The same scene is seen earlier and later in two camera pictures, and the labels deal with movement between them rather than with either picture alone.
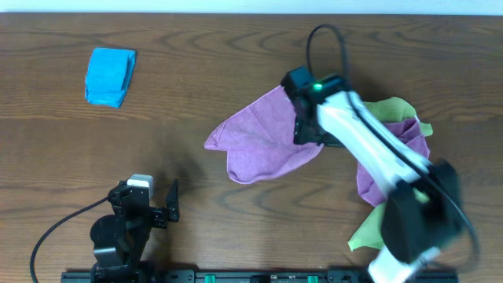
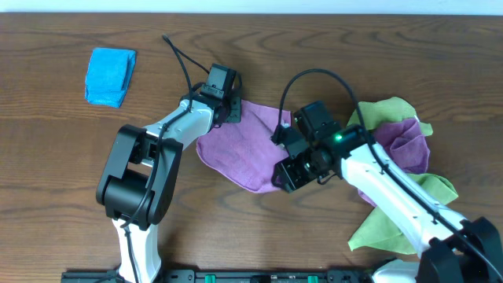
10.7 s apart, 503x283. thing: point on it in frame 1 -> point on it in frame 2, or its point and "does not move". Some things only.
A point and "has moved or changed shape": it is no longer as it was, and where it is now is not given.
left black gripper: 158,214 -> 234,110
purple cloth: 259,139 has moved or changed shape
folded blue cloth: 108,73 does not move
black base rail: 247,276 does not move
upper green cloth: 397,109 does not move
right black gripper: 302,136 -> 291,181
